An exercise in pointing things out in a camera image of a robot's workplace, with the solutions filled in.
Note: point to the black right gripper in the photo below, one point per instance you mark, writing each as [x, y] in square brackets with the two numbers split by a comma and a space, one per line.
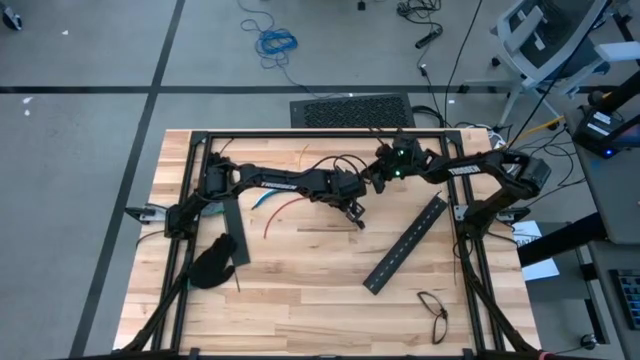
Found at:
[405, 160]

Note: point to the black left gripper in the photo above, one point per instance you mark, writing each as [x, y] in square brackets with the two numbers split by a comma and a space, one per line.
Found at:
[342, 187]

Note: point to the black duct cover strip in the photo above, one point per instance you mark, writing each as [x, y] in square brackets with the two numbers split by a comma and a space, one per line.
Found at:
[237, 235]

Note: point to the black zip tie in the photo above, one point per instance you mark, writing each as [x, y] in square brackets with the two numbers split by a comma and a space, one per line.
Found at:
[226, 145]
[237, 284]

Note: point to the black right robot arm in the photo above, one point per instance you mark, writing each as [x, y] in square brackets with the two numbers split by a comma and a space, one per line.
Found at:
[465, 171]

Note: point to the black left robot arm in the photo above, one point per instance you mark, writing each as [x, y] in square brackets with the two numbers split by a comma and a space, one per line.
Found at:
[270, 181]

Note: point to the black perforated floor mat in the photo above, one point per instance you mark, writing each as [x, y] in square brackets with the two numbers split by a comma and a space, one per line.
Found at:
[350, 111]

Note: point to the black eyeglasses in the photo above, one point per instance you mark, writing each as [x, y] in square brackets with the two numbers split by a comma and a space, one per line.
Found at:
[443, 314]

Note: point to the black stand beam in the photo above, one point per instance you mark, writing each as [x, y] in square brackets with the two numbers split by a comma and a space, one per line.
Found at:
[560, 240]

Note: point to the white paper sheet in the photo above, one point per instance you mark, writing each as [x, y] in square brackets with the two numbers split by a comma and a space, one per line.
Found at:
[542, 270]

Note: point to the grey mesh office chair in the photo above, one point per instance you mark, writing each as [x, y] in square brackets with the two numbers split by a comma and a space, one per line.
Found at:
[545, 35]

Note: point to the black box device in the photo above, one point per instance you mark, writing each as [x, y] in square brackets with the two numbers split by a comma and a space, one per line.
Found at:
[597, 132]

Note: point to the grey side desk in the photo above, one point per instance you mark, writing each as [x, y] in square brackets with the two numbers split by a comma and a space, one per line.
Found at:
[615, 200]

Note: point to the black caster wheel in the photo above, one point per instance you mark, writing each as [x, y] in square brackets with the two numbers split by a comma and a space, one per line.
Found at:
[589, 342]
[11, 20]

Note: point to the black keyboard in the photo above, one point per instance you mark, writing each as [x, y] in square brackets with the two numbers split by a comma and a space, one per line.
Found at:
[627, 300]

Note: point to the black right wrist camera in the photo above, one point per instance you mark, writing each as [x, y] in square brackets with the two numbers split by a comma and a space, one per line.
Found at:
[378, 184]

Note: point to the black aluminium table frame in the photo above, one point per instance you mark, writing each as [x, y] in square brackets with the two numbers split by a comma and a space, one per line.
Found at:
[325, 134]

